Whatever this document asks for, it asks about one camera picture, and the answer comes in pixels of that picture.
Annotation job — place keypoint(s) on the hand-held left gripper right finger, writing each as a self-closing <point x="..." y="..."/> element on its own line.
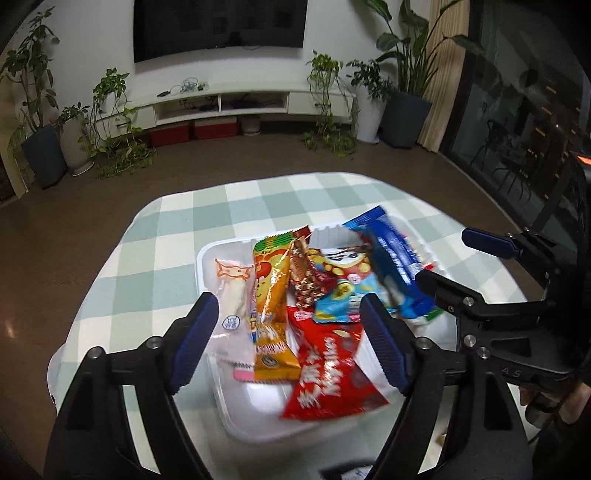
<point x="383" y="341"/>

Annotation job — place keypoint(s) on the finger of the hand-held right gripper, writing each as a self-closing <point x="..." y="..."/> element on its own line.
<point x="485" y="240"/>
<point x="438" y="284"/>

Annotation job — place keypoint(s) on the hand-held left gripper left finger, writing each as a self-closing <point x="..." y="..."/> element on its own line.
<point x="196" y="337"/>

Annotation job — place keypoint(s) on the blue snack packet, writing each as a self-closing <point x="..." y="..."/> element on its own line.
<point x="392" y="258"/>

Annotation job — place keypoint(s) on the clear snack packet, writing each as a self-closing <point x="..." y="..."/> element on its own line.
<point x="235" y="295"/>

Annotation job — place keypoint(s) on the red snack packet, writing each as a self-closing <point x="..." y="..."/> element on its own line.
<point x="323" y="374"/>

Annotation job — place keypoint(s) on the panda print snack packet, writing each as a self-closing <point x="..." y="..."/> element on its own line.
<point x="341" y="281"/>

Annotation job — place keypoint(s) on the orange snack packet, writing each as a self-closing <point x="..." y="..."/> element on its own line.
<point x="270" y="295"/>

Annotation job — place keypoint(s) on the white plastic tray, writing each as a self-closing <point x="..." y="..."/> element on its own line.
<point x="258" y="401"/>

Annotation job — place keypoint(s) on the brown patterned snack packet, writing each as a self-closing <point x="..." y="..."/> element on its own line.
<point x="302" y="277"/>

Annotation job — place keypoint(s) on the person's right hand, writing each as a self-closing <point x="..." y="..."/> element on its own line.
<point x="575" y="401"/>

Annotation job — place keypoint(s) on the green grey snack packet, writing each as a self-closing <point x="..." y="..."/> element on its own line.
<point x="434" y="314"/>

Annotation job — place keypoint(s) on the green checked tablecloth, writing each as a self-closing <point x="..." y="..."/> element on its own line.
<point x="184" y="230"/>

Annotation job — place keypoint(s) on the large plant in dark pot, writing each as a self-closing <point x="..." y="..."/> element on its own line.
<point x="406" y="115"/>

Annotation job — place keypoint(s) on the glass sliding door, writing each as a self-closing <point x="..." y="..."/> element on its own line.
<point x="508" y="92"/>

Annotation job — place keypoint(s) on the beige curtain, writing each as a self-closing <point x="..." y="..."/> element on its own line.
<point x="445" y="92"/>

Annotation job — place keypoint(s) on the red storage box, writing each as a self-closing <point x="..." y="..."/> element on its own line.
<point x="169" y="135"/>
<point x="215" y="129"/>

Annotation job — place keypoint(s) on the hanging leafy plant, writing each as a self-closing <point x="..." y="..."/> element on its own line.
<point x="330" y="106"/>

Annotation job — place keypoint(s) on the trailing vine plant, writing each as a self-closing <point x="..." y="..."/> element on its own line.
<point x="120" y="138"/>

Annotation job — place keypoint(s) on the small white pot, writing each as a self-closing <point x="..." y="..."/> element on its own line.
<point x="251" y="125"/>

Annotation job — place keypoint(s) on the plant in white ribbed pot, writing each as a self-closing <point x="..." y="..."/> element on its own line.
<point x="76" y="143"/>

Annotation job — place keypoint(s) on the tall plant in dark pot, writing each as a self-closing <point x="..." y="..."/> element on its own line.
<point x="41" y="152"/>

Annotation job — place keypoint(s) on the white tv cabinet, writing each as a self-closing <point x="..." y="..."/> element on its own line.
<point x="258" y="94"/>

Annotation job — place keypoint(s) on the black television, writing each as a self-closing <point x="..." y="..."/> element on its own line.
<point x="217" y="27"/>

